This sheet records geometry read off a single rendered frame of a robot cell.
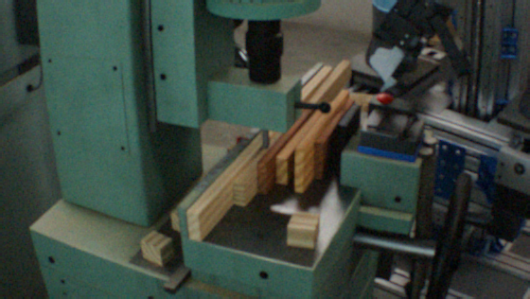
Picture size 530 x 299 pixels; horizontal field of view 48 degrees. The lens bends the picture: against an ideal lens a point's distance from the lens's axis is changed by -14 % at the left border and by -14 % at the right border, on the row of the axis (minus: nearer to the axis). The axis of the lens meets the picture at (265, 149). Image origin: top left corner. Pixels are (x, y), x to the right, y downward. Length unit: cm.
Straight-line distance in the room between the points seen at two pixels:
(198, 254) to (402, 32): 47
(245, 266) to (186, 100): 28
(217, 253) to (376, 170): 29
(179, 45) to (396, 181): 41
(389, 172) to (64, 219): 61
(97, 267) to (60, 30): 42
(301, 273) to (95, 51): 48
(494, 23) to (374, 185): 78
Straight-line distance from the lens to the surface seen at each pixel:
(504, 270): 210
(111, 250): 117
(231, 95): 107
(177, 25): 103
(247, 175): 107
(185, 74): 105
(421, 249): 112
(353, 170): 110
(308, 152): 108
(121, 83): 108
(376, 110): 115
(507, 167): 158
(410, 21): 107
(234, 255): 98
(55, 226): 125
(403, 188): 110
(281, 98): 104
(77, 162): 123
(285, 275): 96
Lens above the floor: 149
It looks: 29 degrees down
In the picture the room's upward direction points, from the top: 1 degrees counter-clockwise
